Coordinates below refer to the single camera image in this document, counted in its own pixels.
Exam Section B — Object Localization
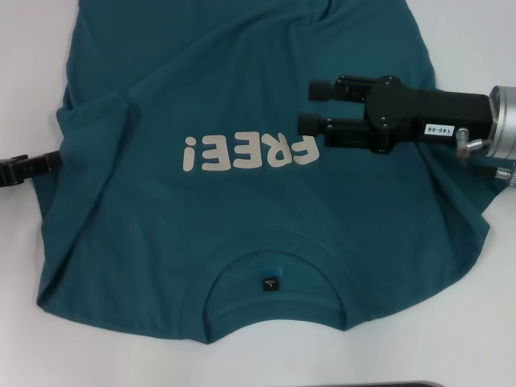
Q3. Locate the silver elbow connector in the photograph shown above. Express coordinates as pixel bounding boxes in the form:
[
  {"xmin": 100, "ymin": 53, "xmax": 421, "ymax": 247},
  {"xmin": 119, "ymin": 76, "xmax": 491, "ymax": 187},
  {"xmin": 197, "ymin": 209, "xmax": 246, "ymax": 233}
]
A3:
[{"xmin": 454, "ymin": 127, "xmax": 491, "ymax": 160}]

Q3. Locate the right gripper cable with plug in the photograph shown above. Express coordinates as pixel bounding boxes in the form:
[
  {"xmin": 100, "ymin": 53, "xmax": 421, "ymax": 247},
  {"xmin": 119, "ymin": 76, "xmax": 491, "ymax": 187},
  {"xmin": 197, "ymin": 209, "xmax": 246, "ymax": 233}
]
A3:
[{"xmin": 469, "ymin": 160, "xmax": 516, "ymax": 189}]

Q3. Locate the teal t-shirt with FREE print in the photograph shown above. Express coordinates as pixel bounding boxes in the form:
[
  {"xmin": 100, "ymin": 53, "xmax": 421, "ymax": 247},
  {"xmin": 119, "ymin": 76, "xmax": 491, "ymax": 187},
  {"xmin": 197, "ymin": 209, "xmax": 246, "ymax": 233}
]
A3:
[{"xmin": 34, "ymin": 0, "xmax": 501, "ymax": 347}]

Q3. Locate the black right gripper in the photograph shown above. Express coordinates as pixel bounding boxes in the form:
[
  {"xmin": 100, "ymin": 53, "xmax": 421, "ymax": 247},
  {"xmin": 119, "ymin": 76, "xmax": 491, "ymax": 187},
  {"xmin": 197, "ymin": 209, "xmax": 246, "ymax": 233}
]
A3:
[{"xmin": 296, "ymin": 73, "xmax": 493, "ymax": 156}]

